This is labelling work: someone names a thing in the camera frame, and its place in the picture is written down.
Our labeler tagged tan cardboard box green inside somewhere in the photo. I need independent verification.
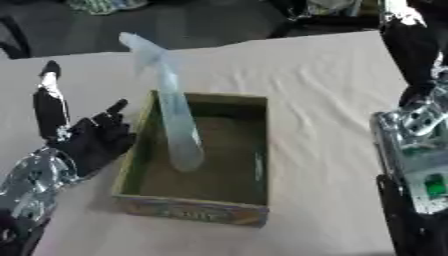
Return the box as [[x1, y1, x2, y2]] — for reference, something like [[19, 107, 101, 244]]
[[110, 89, 272, 229]]

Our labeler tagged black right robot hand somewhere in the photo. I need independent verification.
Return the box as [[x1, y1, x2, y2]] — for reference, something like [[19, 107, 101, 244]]
[[376, 0, 448, 108]]

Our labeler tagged green patterned bag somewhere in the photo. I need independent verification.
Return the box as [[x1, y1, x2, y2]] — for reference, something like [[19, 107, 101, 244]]
[[64, 0, 151, 16]]

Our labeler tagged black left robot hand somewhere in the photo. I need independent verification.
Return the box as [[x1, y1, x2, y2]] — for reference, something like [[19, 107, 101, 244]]
[[31, 60, 140, 178]]

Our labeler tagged black chair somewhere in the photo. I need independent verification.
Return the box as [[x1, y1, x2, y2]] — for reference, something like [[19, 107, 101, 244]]
[[266, 0, 382, 39], [0, 13, 35, 60]]

